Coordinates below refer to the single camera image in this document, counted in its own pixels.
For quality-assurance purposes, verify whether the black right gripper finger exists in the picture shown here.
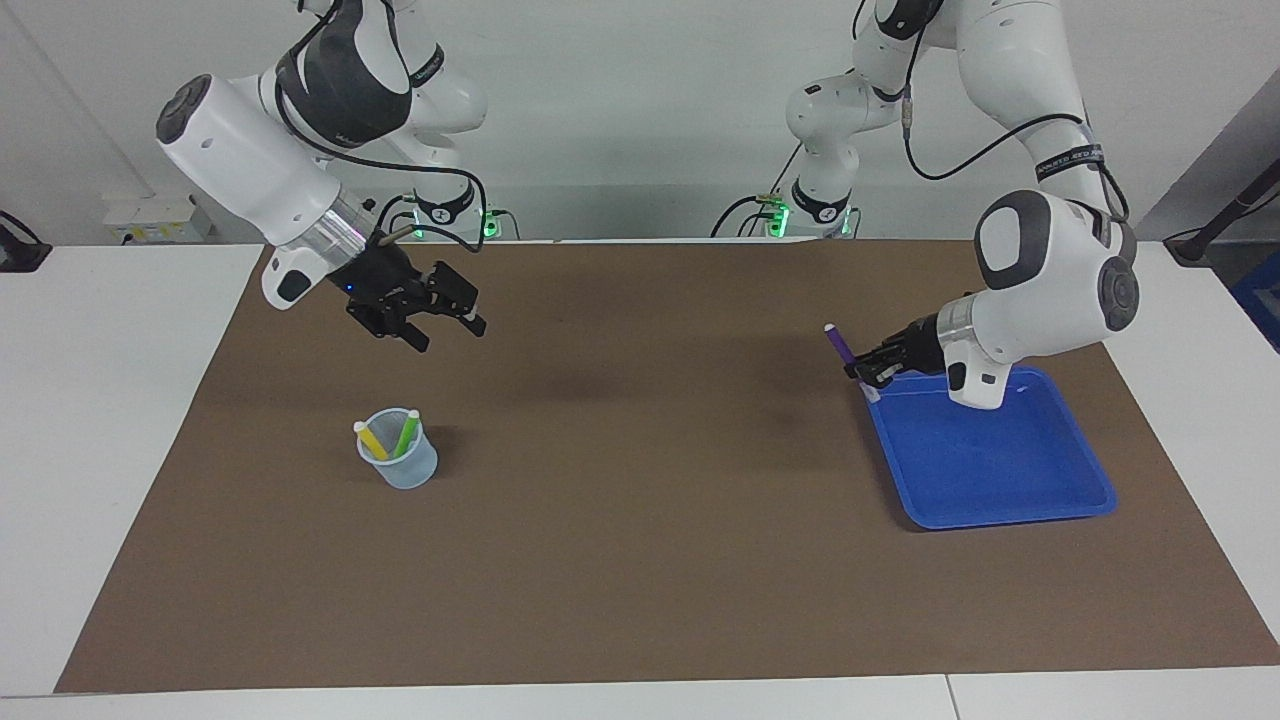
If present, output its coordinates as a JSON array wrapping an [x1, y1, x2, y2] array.
[[347, 305, 431, 353], [430, 265, 488, 338]]

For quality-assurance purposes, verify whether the black stand base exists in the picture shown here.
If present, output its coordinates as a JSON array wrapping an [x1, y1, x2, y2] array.
[[0, 210, 53, 273]]

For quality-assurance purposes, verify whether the blue box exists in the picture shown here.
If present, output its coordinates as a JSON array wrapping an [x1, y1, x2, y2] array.
[[1232, 272, 1280, 353]]

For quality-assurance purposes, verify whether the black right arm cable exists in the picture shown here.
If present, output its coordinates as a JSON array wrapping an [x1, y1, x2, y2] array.
[[272, 0, 491, 256]]

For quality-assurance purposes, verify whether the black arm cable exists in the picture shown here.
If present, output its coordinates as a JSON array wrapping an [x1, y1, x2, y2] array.
[[272, 0, 491, 256], [850, 0, 1131, 223]]

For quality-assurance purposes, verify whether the purple marker pen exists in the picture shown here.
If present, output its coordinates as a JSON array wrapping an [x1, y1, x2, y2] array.
[[824, 323, 881, 404]]

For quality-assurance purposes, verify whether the clear plastic cup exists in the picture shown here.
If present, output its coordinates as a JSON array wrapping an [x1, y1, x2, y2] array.
[[357, 407, 439, 491]]

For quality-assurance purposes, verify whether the blue plastic tray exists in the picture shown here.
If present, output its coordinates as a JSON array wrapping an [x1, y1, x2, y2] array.
[[863, 366, 1119, 531]]

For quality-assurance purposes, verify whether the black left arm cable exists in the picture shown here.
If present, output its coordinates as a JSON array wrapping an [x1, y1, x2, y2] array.
[[850, 0, 1131, 223]]

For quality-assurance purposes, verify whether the brown paper table mat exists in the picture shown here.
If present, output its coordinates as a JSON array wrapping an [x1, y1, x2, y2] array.
[[55, 238, 1280, 694]]

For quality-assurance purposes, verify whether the black stand with pole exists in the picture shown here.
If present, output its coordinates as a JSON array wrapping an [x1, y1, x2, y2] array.
[[1165, 160, 1280, 269]]

